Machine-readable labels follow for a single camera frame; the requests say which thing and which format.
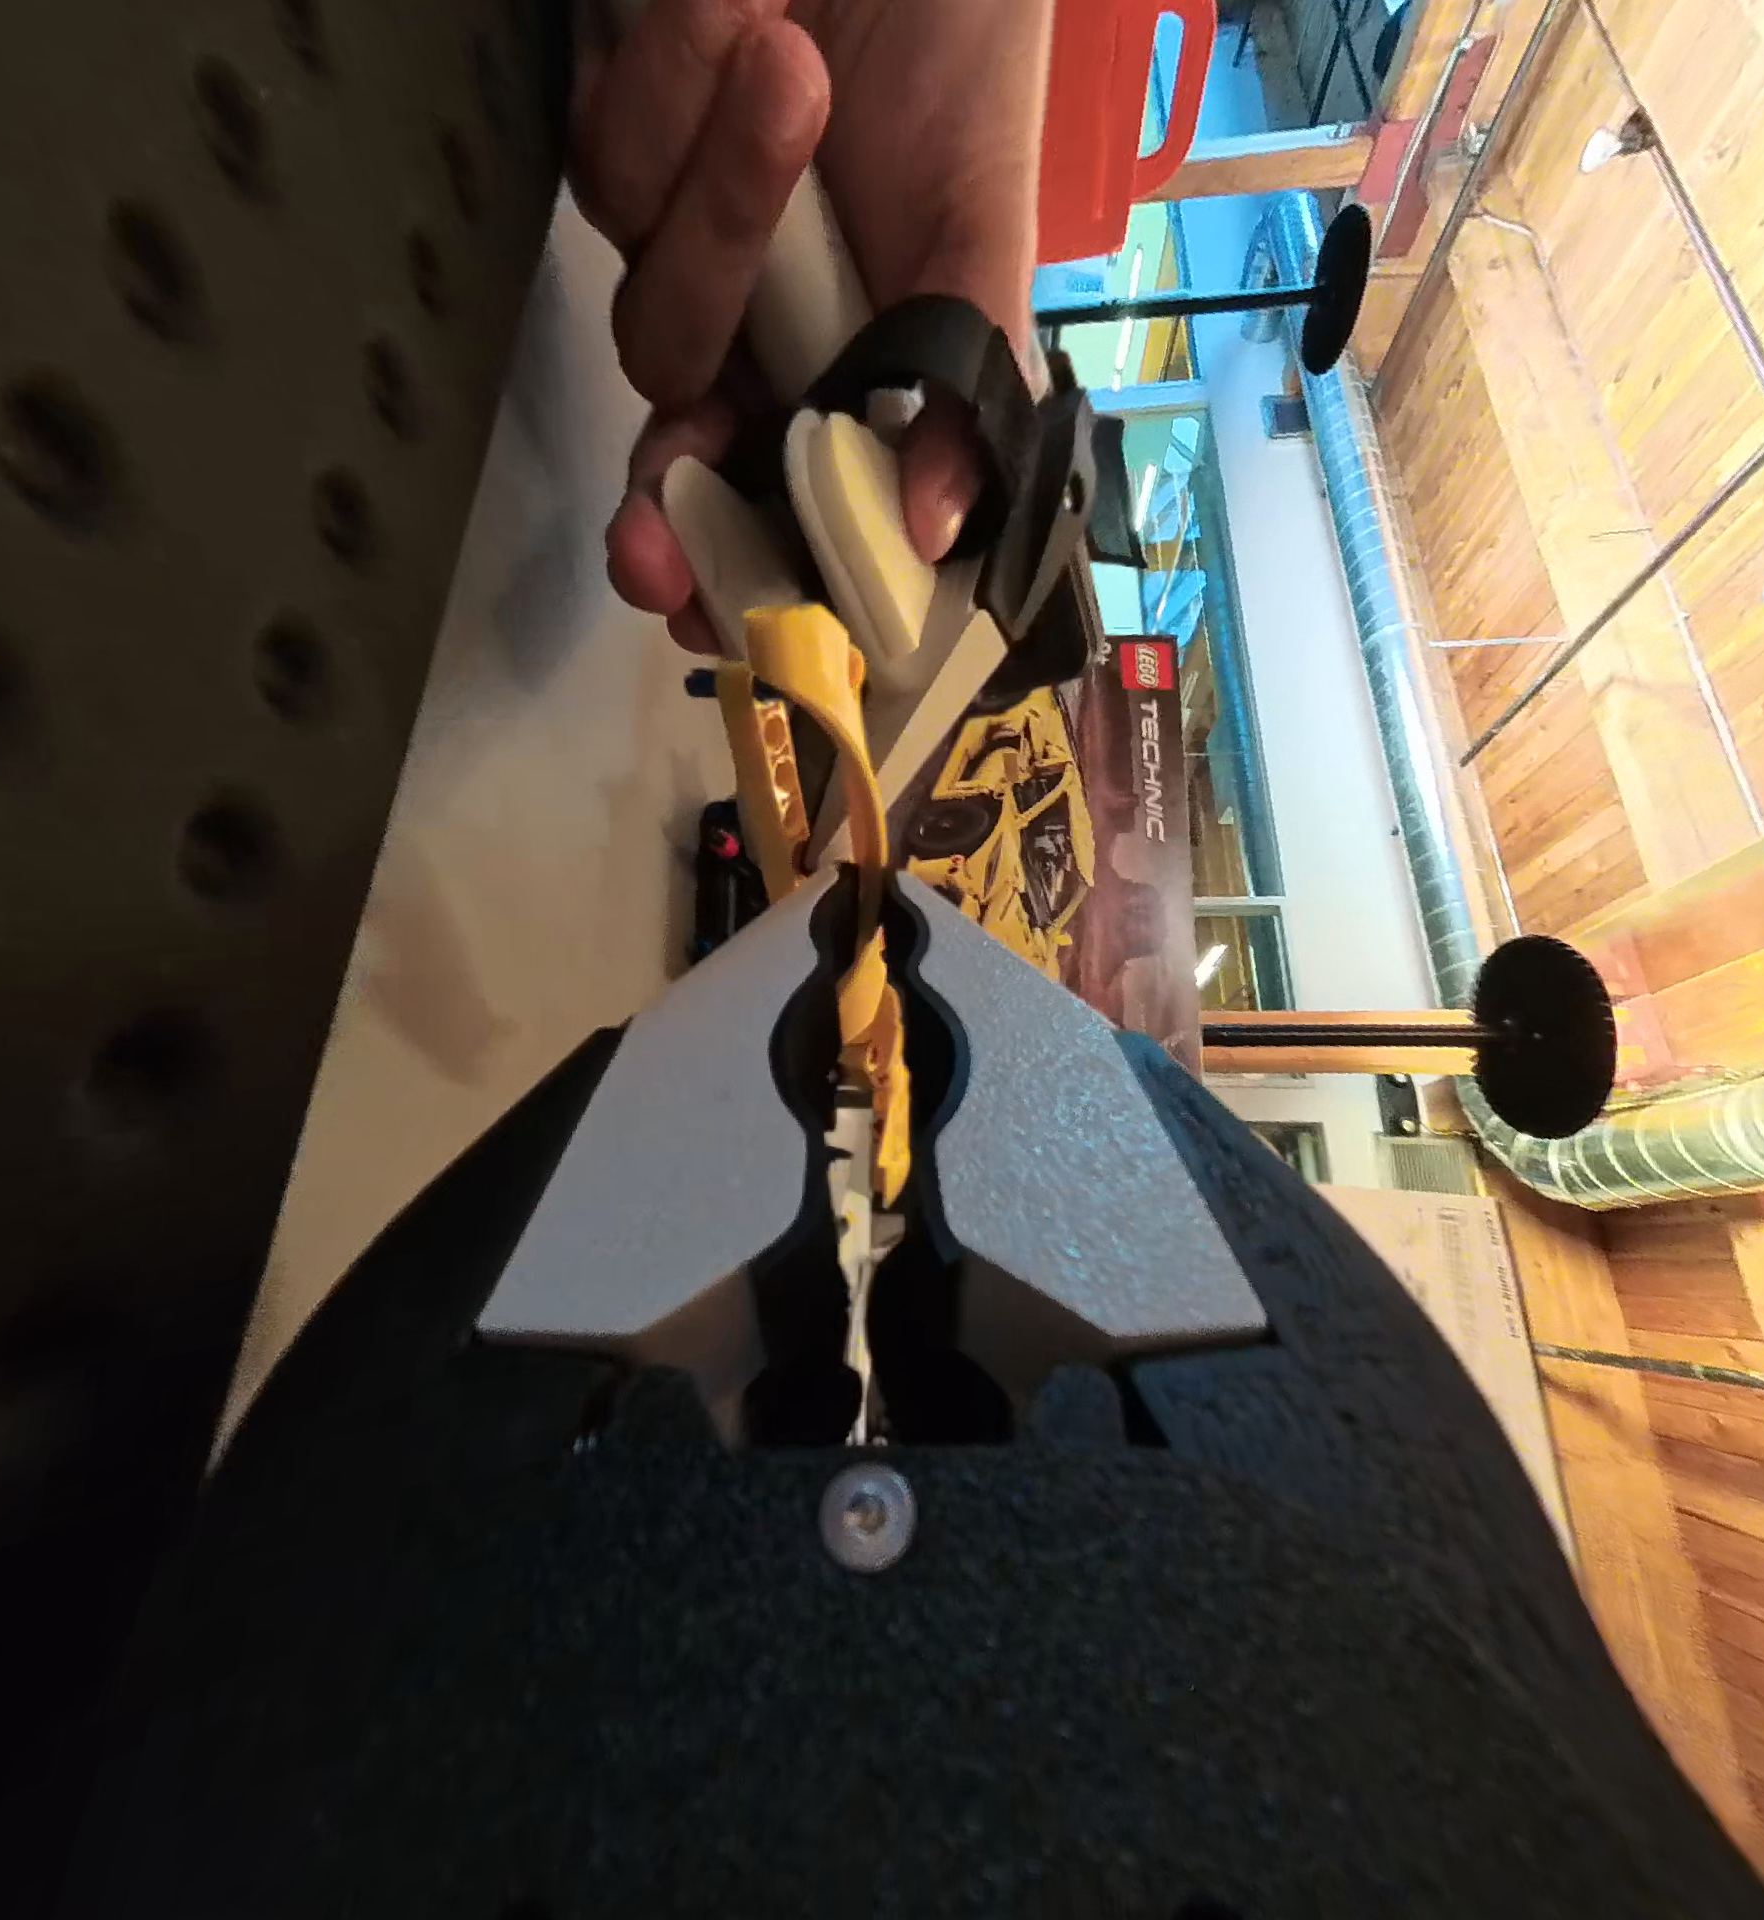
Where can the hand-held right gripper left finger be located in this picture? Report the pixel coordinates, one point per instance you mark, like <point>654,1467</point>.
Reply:
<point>641,1186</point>

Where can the yellow arch panel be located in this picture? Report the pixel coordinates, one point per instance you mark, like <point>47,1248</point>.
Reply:
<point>821,676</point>

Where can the yellow beam assembly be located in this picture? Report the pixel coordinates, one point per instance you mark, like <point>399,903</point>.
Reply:
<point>769,781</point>

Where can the black disc on rod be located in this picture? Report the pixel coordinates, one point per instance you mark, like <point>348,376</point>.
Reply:
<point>1542,1035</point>
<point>1335,284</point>

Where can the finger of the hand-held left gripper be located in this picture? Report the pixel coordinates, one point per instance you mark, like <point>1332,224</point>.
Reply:
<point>941,707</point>

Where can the pale printed board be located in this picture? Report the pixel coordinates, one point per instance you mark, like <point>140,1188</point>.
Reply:
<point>1439,1307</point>

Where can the silver ventilation duct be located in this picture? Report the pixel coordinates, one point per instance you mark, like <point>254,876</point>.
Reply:
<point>1400,676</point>

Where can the person's left hand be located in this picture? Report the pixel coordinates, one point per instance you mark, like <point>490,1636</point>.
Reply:
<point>703,152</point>

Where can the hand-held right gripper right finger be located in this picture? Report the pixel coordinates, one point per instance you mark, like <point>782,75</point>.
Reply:
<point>1091,1186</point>

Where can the red storage bin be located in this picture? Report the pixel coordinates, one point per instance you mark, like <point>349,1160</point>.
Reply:
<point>1107,121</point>

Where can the toy car set box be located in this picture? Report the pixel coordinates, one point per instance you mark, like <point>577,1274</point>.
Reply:
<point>1121,841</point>

